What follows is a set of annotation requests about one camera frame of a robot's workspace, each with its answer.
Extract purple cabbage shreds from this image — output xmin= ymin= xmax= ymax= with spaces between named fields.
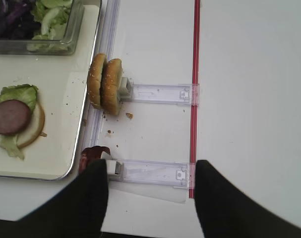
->
xmin=0 ymin=0 xmax=41 ymax=40

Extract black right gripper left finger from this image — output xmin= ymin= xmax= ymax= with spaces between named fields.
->
xmin=0 ymin=160 xmax=109 ymax=238

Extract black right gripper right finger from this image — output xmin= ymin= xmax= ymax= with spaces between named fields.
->
xmin=194 ymin=160 xmax=301 ymax=238

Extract bottom bun half on tray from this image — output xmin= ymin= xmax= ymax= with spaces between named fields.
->
xmin=17 ymin=102 xmax=45 ymax=149

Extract remaining meat patties stack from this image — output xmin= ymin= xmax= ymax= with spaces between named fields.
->
xmin=78 ymin=146 xmax=111 ymax=173

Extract green lettuce pieces in container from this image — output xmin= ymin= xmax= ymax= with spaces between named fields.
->
xmin=27 ymin=0 xmax=73 ymax=55

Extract clear cross rail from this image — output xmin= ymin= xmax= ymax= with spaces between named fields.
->
xmin=126 ymin=84 xmax=200 ymax=106
xmin=109 ymin=160 xmax=195 ymax=189

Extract rear sesame bun top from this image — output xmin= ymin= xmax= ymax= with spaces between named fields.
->
xmin=101 ymin=59 xmax=123 ymax=116

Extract white bun pusher block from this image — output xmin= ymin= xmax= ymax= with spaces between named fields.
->
xmin=118 ymin=77 xmax=133 ymax=100

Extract right lower clear cross rail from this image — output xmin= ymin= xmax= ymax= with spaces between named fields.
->
xmin=109 ymin=160 xmax=195 ymax=189

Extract white metal tray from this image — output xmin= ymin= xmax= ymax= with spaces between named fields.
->
xmin=0 ymin=0 xmax=101 ymax=180

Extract lettuce leaf on bun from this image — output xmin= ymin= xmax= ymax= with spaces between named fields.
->
xmin=0 ymin=84 xmax=38 ymax=160

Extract right red strip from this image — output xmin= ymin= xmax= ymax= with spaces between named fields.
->
xmin=189 ymin=0 xmax=201 ymax=199

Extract sesame bun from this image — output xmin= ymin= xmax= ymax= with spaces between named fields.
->
xmin=87 ymin=53 xmax=107 ymax=109
xmin=101 ymin=59 xmax=123 ymax=116

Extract clear plastic salad container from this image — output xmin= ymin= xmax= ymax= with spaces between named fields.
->
xmin=0 ymin=0 xmax=84 ymax=55

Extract front sesame bun top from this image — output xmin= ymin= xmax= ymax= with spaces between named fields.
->
xmin=87 ymin=53 xmax=107 ymax=109

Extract brown meat patty slice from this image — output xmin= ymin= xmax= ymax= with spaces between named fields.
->
xmin=0 ymin=100 xmax=32 ymax=136

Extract right upper clear cross rail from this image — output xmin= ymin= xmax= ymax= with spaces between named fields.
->
xmin=126 ymin=84 xmax=200 ymax=106

